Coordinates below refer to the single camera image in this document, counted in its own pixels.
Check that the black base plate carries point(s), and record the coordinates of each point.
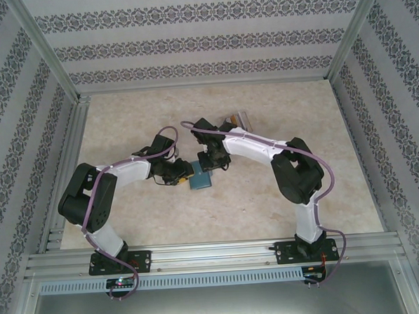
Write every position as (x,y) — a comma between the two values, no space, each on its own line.
(283,253)
(144,260)

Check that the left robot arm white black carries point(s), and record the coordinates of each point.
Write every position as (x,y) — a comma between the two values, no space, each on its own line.
(85,205)

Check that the aluminium frame post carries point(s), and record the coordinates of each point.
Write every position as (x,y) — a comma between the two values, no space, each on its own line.
(45,49)
(355,29)

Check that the grey metal sheet panel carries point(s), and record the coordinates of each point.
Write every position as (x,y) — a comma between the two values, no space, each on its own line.
(217,308)

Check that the aluminium side rail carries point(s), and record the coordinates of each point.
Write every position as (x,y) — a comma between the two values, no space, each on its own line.
(73,136)

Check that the stack of cards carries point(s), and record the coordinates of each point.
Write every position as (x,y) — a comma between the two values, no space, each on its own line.
(251,130)

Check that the controller board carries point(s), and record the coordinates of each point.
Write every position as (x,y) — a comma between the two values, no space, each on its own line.
(312,274)
(121,283)

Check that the white purple credit card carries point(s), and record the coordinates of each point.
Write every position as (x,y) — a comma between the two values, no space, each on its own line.
(243,121)

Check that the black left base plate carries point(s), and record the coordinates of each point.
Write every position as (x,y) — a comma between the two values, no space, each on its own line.
(144,260)

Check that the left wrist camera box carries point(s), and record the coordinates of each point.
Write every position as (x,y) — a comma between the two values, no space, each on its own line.
(176,155)

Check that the aluminium back rail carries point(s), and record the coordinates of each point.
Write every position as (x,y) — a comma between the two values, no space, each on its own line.
(205,85)

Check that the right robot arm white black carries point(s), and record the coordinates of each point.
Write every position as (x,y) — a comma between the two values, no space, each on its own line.
(298,177)

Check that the teal card holder wallet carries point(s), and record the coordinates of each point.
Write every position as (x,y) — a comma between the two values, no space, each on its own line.
(200,182)

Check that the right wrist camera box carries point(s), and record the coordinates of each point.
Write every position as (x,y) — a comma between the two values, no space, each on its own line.
(204,151)

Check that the right controller board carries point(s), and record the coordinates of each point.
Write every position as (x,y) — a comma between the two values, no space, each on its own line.
(312,274)

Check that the aluminium front rail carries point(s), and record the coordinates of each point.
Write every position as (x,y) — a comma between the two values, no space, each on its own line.
(214,255)

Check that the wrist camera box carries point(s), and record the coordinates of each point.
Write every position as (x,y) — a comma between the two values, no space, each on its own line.
(176,155)
(204,151)

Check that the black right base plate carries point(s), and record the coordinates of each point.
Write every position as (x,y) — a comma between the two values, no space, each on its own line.
(283,253)

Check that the left controller board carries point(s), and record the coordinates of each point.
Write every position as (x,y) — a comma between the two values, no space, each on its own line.
(121,283)

